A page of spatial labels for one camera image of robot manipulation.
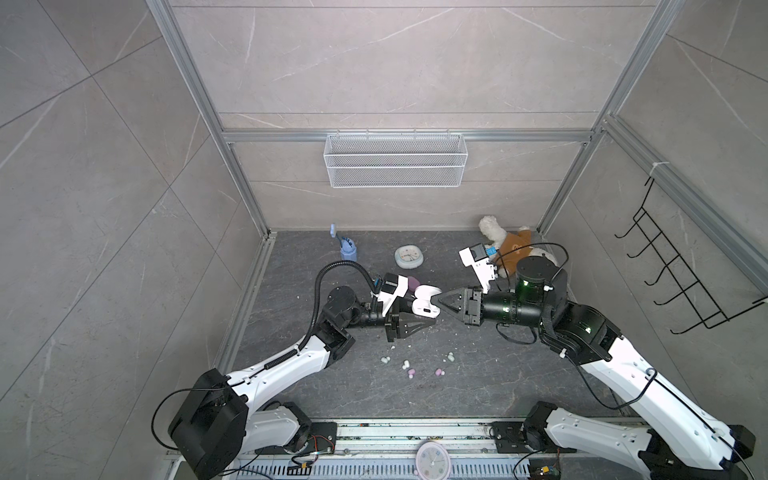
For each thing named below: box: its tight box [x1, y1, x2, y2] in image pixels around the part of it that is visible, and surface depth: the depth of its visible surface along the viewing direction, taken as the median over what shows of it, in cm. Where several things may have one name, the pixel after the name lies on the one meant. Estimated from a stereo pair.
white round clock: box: [415, 441, 451, 480], surface depth 70 cm
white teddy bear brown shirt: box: [479, 215, 558, 280], surface depth 109 cm
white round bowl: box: [394, 244, 425, 270], surface depth 109 cm
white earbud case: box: [412, 284, 442, 318], surface depth 61 cm
